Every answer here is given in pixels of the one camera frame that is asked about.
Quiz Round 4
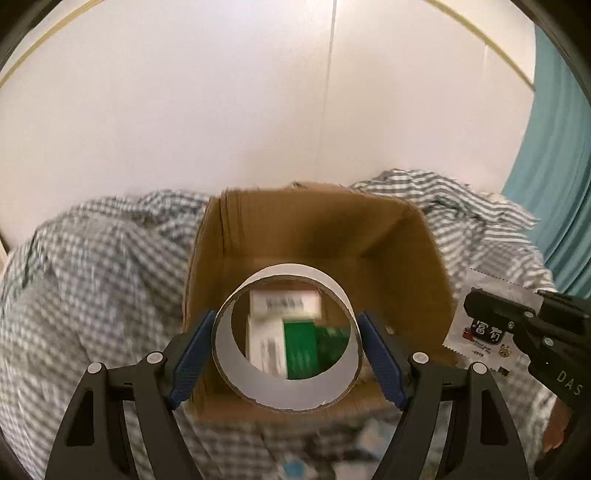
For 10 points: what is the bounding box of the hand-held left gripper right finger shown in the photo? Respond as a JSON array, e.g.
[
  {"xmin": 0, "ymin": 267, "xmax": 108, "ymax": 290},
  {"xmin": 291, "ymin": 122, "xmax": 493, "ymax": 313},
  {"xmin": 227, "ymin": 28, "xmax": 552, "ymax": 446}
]
[{"xmin": 355, "ymin": 310, "xmax": 532, "ymax": 480}]

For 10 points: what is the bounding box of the white labelled box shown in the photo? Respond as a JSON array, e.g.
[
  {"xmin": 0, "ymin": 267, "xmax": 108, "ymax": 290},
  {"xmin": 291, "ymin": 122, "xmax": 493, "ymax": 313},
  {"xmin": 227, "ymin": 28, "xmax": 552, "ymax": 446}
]
[{"xmin": 249, "ymin": 290, "xmax": 322, "ymax": 320}]

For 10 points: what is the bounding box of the teal curtain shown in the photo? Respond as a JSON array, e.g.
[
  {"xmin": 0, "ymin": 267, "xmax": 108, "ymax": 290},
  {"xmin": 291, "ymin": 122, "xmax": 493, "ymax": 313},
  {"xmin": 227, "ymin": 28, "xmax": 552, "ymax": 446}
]
[{"xmin": 501, "ymin": 23, "xmax": 591, "ymax": 296}]

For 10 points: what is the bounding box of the person's right hand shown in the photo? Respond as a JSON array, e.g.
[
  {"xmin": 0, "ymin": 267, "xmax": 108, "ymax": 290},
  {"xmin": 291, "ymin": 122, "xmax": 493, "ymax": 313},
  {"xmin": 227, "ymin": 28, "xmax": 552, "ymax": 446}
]
[{"xmin": 542, "ymin": 399, "xmax": 571, "ymax": 455}]

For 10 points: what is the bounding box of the white printed packet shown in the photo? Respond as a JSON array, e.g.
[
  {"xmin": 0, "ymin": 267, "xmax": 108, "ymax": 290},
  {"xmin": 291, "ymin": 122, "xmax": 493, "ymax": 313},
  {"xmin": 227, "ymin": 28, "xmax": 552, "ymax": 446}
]
[{"xmin": 442, "ymin": 268, "xmax": 543, "ymax": 377}]

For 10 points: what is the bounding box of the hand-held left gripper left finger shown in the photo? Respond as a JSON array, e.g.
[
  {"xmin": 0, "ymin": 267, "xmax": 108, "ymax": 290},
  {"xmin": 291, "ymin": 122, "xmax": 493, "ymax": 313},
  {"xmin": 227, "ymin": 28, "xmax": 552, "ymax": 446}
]
[{"xmin": 44, "ymin": 310, "xmax": 218, "ymax": 480}]

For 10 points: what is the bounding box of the green printed box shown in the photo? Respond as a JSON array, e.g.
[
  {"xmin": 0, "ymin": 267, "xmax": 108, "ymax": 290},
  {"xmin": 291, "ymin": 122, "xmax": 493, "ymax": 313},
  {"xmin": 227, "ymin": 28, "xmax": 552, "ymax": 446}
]
[{"xmin": 281, "ymin": 320, "xmax": 349, "ymax": 380}]

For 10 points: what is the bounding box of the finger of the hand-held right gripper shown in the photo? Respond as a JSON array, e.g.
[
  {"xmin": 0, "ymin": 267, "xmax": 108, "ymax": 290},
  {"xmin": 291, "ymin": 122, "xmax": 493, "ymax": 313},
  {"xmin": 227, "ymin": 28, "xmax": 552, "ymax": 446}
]
[
  {"xmin": 536, "ymin": 288, "xmax": 591, "ymax": 321},
  {"xmin": 463, "ymin": 286, "xmax": 555, "ymax": 365}
]

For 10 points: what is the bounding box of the brown cardboard box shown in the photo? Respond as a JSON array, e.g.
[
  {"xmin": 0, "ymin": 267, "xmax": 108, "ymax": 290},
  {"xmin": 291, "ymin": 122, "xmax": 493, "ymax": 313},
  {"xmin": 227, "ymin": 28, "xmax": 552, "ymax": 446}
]
[{"xmin": 182, "ymin": 182, "xmax": 458, "ymax": 421}]

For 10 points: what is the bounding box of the white tape roll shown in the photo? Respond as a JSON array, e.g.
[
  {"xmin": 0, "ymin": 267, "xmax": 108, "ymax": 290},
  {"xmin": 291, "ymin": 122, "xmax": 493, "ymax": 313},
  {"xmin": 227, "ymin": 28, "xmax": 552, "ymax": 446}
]
[{"xmin": 210, "ymin": 262, "xmax": 365, "ymax": 412}]

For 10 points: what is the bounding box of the grey checked blanket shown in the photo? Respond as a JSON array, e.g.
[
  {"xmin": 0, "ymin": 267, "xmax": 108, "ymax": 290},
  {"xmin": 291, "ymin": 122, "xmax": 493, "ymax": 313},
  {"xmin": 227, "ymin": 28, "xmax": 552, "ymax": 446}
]
[{"xmin": 0, "ymin": 168, "xmax": 561, "ymax": 480}]

